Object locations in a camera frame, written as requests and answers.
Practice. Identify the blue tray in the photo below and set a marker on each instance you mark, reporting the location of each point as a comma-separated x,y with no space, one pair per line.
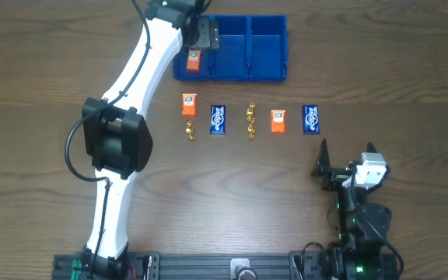
264,58

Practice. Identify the orange candy box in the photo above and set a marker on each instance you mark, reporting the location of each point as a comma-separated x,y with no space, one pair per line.
278,125
193,64
189,109

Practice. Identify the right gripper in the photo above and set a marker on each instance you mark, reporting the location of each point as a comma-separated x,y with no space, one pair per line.
337,179

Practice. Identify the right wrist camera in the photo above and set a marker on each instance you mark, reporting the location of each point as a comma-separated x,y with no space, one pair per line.
369,167

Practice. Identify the gold candy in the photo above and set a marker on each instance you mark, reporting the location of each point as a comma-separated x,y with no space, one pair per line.
250,113
251,130
190,131

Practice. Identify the mounting rail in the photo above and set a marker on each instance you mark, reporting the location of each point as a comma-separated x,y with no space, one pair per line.
208,268

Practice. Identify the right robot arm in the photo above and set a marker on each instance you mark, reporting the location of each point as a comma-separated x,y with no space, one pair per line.
364,225

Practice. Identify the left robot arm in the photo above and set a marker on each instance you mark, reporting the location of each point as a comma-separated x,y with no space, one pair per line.
158,50

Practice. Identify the blue candy pack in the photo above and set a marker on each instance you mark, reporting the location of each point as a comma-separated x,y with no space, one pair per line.
310,119
217,120

